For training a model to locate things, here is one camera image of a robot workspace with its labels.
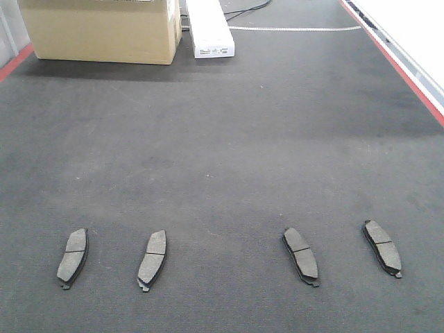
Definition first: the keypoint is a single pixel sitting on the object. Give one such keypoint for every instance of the brake pad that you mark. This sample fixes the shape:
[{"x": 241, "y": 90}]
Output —
[
  {"x": 74, "y": 258},
  {"x": 302, "y": 256},
  {"x": 384, "y": 248},
  {"x": 153, "y": 261}
]

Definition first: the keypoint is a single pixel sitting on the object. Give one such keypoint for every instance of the long white box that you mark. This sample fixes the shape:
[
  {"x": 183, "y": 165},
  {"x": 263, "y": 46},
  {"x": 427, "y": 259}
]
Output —
[{"x": 210, "y": 34}]

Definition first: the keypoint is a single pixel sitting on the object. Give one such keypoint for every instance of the cardboard box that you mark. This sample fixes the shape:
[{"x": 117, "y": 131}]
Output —
[{"x": 142, "y": 32}]

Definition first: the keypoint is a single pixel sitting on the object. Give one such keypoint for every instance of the white conveyor side rail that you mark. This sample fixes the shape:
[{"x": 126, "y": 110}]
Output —
[{"x": 410, "y": 35}]

